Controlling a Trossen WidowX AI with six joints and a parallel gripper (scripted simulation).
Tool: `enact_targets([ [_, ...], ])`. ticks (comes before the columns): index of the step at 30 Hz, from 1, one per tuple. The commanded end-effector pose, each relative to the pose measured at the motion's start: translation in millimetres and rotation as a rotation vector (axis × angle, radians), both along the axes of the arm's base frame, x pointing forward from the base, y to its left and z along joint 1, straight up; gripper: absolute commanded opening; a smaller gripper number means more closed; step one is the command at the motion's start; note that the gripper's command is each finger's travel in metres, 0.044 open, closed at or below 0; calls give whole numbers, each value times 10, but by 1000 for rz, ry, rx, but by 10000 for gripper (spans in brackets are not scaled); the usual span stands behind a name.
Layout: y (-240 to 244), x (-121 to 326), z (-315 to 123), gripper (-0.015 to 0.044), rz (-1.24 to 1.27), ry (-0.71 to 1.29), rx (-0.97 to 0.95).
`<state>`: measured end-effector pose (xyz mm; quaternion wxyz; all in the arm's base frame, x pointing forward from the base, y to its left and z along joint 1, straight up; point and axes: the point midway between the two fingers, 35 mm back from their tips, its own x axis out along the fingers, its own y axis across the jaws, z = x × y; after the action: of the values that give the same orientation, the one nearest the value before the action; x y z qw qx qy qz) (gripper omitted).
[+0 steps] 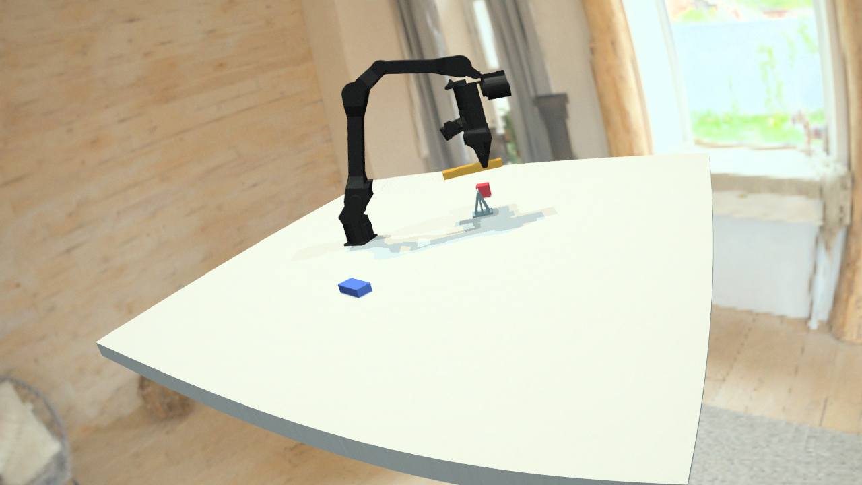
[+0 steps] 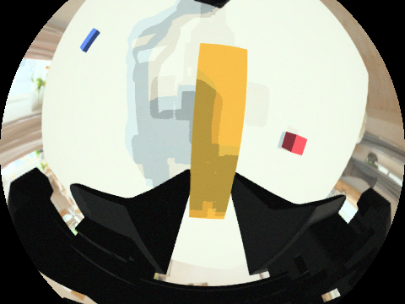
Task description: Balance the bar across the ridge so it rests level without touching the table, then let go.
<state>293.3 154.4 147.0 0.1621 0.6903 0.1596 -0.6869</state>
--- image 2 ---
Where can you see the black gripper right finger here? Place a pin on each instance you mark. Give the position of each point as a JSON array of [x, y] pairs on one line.
[[270, 224]]

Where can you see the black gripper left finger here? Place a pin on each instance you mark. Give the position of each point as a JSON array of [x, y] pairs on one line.
[[152, 219]]

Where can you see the small pink cube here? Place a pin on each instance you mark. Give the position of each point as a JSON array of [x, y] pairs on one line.
[[294, 143]]

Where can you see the yellow bar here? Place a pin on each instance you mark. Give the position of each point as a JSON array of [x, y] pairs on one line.
[[217, 125]]

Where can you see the blue rectangular block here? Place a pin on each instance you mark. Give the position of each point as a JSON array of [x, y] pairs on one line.
[[88, 40]]

